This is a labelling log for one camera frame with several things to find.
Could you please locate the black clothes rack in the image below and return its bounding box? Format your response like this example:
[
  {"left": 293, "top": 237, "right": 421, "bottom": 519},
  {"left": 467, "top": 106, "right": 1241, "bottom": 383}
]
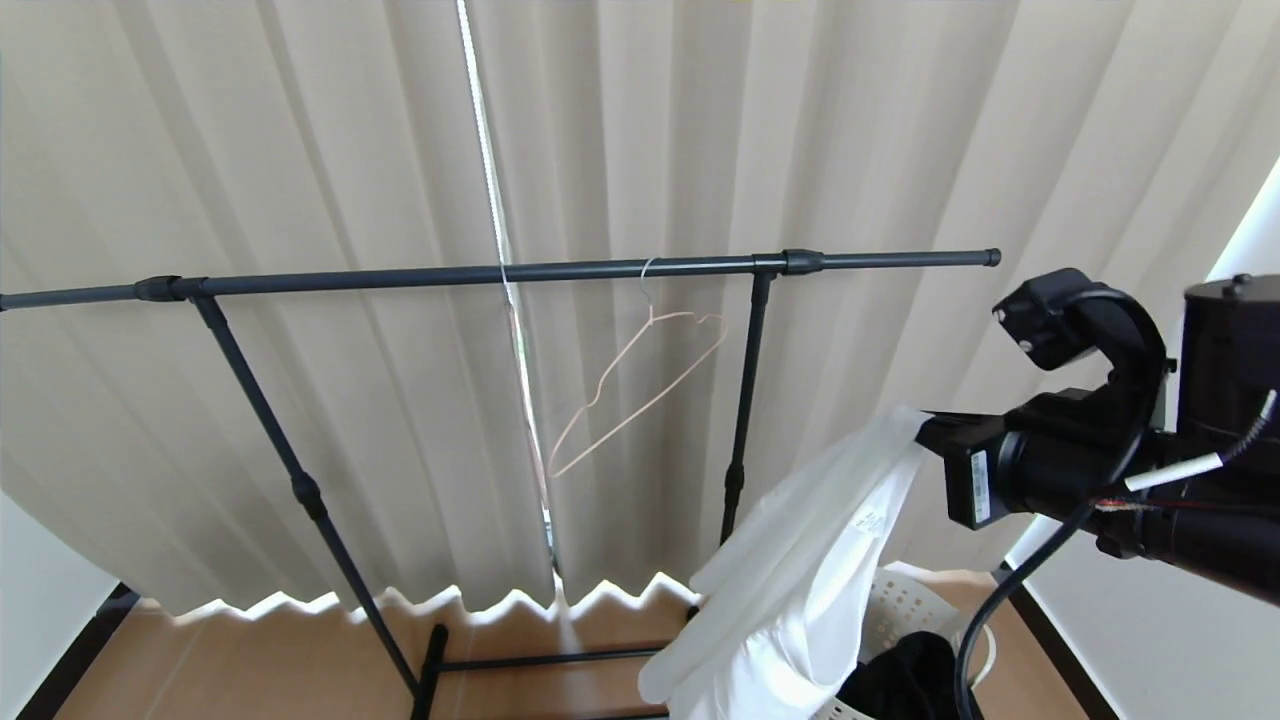
[{"left": 0, "top": 248, "right": 1001, "bottom": 720}]

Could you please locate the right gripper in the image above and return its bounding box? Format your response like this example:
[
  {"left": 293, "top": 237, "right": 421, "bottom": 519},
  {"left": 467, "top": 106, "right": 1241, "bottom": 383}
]
[{"left": 945, "top": 390, "right": 1161, "bottom": 531}]

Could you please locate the white laundry basket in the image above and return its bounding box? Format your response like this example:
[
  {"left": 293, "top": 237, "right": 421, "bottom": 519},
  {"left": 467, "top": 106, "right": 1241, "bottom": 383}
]
[{"left": 815, "top": 565, "right": 998, "bottom": 720}]

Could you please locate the beige curtain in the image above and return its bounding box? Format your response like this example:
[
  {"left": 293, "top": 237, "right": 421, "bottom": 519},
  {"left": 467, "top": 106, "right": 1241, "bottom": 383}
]
[{"left": 0, "top": 0, "right": 1280, "bottom": 616}]

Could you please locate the black garment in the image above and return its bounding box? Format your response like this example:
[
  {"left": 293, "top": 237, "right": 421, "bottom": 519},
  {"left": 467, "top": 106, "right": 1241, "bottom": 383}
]
[{"left": 838, "top": 630, "right": 976, "bottom": 720}]

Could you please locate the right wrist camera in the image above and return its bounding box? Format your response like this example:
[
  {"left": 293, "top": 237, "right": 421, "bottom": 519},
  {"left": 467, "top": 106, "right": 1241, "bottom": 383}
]
[{"left": 993, "top": 268, "right": 1169, "bottom": 406}]

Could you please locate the white printed t-shirt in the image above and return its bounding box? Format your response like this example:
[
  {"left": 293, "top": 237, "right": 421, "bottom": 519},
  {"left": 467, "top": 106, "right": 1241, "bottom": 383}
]
[{"left": 638, "top": 405, "right": 931, "bottom": 720}]

